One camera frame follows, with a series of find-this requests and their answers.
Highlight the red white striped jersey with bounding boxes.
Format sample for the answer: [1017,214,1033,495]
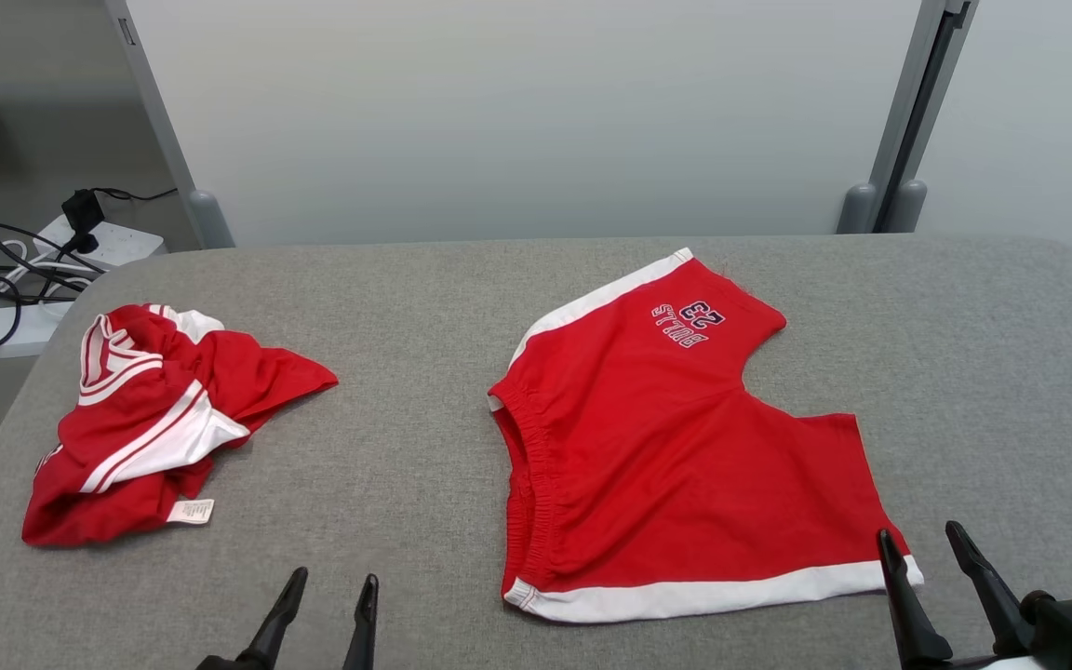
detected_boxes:
[21,302,340,548]

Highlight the red shorts with white trim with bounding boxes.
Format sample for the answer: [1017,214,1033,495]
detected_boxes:
[487,247,925,624]

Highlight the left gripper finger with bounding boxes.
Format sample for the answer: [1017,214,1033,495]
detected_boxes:
[234,566,310,670]
[342,573,380,670]

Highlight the grey partition post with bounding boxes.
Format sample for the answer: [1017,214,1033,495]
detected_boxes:
[837,0,953,235]
[106,0,237,250]
[876,0,981,235]

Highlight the white power strip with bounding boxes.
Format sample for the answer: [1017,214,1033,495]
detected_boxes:
[0,300,67,361]
[32,212,168,273]

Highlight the thin black adapter cable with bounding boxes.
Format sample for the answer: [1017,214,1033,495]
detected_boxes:
[92,184,180,204]

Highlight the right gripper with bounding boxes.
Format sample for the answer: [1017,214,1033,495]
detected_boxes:
[876,520,1051,670]

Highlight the black power adapter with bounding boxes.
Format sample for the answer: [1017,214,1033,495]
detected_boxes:
[61,189,107,257]

